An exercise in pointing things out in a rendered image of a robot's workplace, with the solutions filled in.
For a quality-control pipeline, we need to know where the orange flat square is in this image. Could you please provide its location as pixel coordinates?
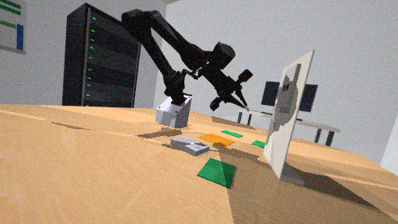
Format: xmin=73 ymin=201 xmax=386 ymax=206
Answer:
xmin=198 ymin=133 xmax=235 ymax=148

